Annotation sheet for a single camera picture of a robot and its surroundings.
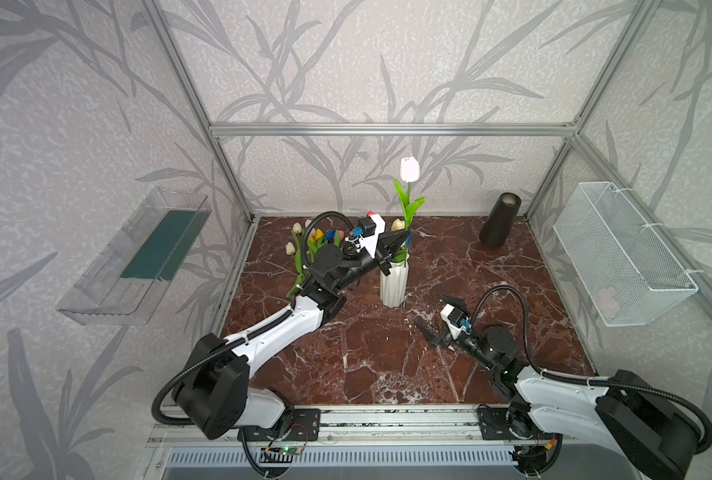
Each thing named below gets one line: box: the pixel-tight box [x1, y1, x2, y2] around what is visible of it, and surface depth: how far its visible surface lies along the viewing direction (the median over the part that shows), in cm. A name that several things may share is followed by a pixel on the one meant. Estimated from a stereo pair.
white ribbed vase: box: [380, 260, 409, 308], surface depth 86 cm
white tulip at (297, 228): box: [292, 222, 302, 253], surface depth 116 cm
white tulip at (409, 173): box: [394, 156, 426, 231], surface depth 54 cm
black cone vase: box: [479, 192, 521, 248], surface depth 107 cm
